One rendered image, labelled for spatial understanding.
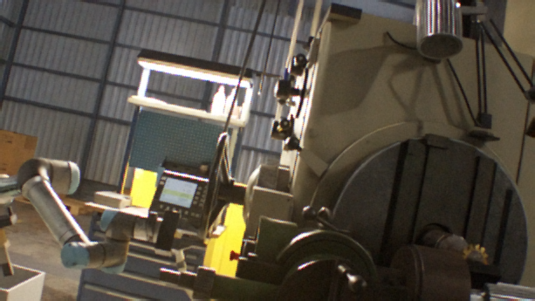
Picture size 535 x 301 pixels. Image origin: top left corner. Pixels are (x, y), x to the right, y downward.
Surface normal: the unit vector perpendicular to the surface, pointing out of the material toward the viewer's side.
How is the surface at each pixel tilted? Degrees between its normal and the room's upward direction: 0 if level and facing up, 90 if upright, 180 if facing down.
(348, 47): 90
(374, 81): 90
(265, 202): 90
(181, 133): 90
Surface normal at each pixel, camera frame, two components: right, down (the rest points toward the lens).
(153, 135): -0.02, -0.07
